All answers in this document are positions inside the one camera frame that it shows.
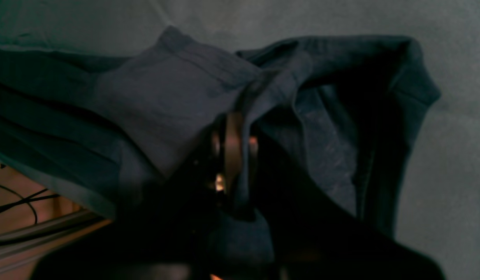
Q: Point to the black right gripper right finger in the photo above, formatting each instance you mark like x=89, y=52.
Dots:
x=314, y=239

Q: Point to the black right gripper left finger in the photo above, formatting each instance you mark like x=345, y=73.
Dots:
x=164, y=237

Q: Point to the dark blue T-shirt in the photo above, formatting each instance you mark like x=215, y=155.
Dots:
x=347, y=110

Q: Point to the light blue table cloth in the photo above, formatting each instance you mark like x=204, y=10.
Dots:
x=439, y=212

